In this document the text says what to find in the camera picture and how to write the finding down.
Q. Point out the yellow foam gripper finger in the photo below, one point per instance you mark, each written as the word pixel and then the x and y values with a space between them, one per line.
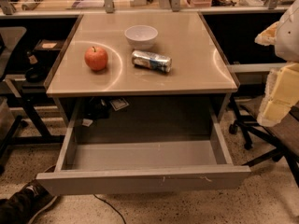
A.
pixel 280 95

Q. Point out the silver blue redbull can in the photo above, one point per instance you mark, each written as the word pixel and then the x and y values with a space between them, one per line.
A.
pixel 152 61

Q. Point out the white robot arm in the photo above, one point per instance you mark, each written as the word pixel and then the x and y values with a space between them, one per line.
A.
pixel 284 36

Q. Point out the open grey top drawer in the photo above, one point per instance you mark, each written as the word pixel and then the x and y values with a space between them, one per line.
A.
pixel 144 151

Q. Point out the black office chair right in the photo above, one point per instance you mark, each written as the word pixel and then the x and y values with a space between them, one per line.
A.
pixel 284 137

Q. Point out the white ceramic bowl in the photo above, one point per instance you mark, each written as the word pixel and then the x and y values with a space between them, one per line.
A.
pixel 141 37

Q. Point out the white paper label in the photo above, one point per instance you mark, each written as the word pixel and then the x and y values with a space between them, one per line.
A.
pixel 119 103

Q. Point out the grey cabinet desk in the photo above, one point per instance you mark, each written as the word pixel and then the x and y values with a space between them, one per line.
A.
pixel 197 66

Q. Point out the red apple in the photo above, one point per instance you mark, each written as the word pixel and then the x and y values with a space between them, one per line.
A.
pixel 96 58

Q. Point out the grey office chair left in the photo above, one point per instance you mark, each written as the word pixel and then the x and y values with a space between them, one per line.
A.
pixel 9 124

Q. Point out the black shoe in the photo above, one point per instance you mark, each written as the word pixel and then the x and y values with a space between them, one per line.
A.
pixel 29 202

